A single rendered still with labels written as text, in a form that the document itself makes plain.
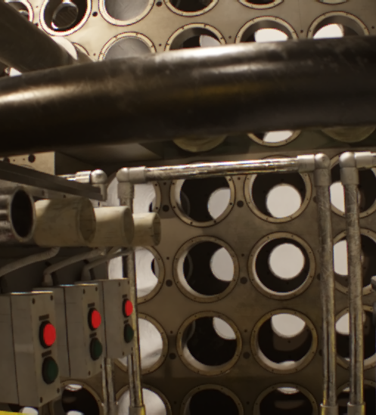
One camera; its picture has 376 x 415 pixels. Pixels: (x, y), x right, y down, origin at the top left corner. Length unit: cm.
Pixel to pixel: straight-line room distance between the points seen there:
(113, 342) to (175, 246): 109
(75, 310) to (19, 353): 18
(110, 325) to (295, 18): 154
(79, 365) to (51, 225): 28
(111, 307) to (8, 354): 34
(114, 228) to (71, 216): 17
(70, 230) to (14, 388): 23
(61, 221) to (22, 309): 13
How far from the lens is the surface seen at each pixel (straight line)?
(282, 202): 724
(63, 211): 70
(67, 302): 88
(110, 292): 103
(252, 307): 206
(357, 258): 123
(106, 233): 85
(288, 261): 722
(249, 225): 205
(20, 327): 73
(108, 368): 134
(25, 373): 74
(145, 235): 101
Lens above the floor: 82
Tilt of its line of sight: 3 degrees up
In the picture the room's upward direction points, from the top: 3 degrees counter-clockwise
